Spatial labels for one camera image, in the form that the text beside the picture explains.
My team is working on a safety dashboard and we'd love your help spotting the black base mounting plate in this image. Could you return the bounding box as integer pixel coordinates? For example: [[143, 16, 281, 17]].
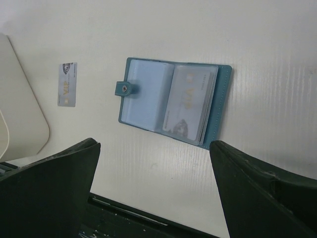
[[0, 161, 223, 238]]

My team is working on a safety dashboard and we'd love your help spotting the white oblong plastic tray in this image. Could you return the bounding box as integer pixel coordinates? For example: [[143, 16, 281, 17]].
[[0, 34, 50, 162]]

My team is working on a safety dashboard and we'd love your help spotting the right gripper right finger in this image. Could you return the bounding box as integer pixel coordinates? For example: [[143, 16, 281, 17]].
[[210, 141, 317, 238]]

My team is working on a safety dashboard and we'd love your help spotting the silver VIP credit card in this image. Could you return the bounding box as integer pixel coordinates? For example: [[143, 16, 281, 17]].
[[162, 65, 218, 145]]

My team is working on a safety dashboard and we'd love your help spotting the blue leather card holder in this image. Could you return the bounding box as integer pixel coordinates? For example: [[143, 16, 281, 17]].
[[115, 58, 232, 149]]

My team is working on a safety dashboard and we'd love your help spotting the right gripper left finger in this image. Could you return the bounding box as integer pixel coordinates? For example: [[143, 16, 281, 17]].
[[0, 138, 101, 238]]

